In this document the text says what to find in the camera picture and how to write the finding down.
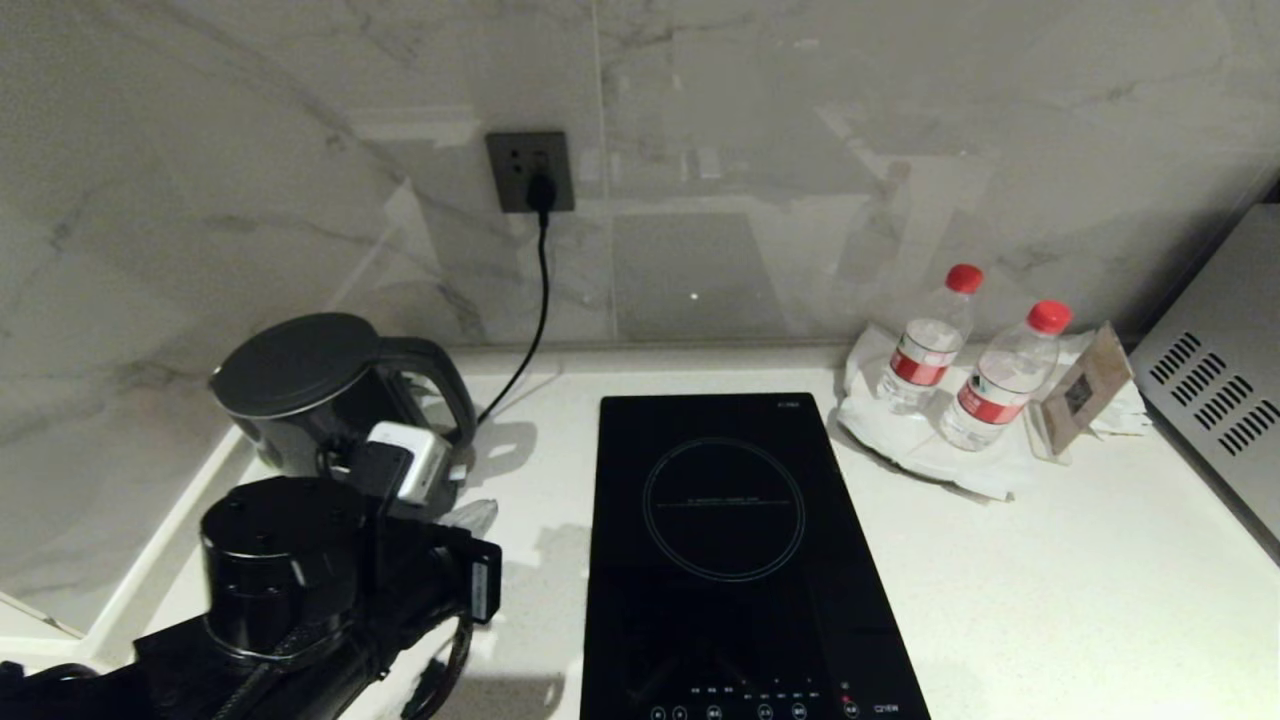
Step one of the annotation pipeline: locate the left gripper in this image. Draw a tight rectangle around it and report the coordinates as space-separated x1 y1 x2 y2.
378 497 503 627

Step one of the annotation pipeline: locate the black electric kettle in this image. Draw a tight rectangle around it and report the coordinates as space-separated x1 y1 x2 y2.
209 312 479 493

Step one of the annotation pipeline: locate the black kettle lid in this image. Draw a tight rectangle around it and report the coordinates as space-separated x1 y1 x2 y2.
211 313 382 419

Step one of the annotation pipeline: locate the black induction cooktop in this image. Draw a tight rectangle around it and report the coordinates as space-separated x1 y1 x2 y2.
579 392 932 720

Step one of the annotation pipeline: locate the red-capped water bottle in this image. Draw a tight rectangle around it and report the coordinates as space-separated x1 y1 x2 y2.
938 300 1073 452
877 263 984 416

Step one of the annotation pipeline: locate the brown standing card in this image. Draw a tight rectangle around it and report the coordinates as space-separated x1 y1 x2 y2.
1029 321 1136 463

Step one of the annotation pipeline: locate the silver microwave oven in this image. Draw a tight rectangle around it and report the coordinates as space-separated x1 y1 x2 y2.
1130 203 1280 563

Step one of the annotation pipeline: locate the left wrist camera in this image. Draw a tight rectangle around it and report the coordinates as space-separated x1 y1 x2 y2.
346 420 453 507

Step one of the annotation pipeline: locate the black cable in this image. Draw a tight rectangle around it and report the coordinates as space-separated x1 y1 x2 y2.
398 612 477 720

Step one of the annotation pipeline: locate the black power cord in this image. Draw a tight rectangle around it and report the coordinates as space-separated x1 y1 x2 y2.
477 222 553 427

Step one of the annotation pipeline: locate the grey wall socket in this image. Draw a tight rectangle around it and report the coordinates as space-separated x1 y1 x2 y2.
486 131 576 214

